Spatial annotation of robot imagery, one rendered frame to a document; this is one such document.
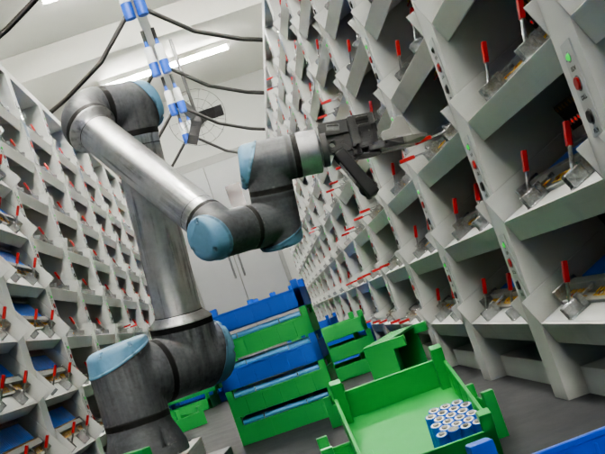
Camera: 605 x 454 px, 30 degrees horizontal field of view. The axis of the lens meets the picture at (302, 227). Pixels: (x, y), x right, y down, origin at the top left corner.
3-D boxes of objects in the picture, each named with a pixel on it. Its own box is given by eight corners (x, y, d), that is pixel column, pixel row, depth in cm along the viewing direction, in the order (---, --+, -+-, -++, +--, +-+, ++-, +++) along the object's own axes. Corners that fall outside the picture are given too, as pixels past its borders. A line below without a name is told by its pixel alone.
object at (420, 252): (450, 264, 280) (412, 222, 281) (418, 275, 340) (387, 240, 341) (510, 210, 282) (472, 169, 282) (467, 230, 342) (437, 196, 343)
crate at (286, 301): (206, 339, 323) (197, 313, 323) (219, 335, 343) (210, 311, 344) (304, 304, 320) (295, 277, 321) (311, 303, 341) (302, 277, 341)
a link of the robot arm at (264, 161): (242, 192, 231) (232, 144, 231) (302, 179, 232) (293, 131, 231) (243, 195, 222) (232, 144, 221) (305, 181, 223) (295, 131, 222)
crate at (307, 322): (215, 366, 322) (206, 340, 323) (227, 360, 342) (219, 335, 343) (314, 331, 320) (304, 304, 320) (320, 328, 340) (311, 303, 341)
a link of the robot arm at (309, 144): (303, 173, 222) (302, 179, 232) (328, 168, 222) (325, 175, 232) (294, 129, 223) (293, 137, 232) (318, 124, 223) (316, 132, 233)
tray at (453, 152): (474, 149, 212) (440, 111, 212) (429, 187, 272) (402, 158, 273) (552, 78, 213) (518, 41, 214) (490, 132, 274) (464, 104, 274)
